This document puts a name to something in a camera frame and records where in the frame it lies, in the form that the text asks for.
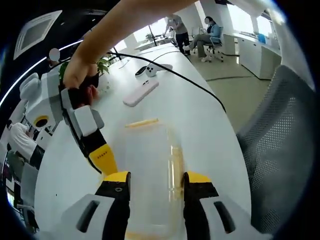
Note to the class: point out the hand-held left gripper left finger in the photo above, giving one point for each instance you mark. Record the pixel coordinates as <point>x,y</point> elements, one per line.
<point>110,200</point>

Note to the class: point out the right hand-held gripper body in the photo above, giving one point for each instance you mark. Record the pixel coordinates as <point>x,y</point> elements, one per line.
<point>42,100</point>

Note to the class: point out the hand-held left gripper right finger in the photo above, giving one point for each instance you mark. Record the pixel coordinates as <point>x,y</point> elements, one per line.
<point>200,205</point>

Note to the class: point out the clear plastic buckle box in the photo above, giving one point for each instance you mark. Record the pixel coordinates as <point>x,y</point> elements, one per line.
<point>150,162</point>

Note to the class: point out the person's right hand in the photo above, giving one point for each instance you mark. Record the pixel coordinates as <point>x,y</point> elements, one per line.
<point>77,72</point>

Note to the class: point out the long curved ceiling light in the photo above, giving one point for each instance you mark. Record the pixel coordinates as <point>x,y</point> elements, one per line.
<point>37,60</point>

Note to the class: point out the white plant pot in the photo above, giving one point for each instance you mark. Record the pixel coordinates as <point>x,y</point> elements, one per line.
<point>104,83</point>

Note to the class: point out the green potted plant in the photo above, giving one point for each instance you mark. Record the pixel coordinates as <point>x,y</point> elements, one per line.
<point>103,66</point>

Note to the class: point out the ceiling air conditioner unit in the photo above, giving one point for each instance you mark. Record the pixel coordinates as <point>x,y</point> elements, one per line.
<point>35,32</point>

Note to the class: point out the pink phone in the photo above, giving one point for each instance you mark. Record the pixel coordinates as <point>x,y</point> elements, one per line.
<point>141,93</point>

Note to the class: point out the small black device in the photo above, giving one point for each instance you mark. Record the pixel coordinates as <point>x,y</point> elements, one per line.
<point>140,71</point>

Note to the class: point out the white game controller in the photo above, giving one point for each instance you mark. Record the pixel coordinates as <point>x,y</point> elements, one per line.
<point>155,70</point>

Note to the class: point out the grey office chair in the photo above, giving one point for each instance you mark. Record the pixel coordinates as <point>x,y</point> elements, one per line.
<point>277,150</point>

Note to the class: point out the white office desk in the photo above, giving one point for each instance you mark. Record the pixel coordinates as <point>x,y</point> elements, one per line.
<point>260,57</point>

